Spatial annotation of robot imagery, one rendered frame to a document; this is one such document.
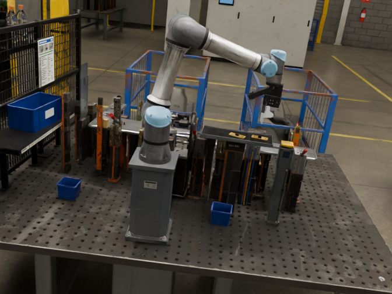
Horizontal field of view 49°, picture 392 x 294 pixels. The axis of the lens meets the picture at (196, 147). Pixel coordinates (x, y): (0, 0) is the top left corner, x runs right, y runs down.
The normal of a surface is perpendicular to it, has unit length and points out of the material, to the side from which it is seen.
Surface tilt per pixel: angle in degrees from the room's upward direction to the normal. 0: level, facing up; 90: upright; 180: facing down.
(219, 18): 90
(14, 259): 0
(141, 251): 0
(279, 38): 90
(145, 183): 90
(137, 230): 89
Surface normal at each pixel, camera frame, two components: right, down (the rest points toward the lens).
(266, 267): 0.11, -0.92
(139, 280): -0.06, 0.37
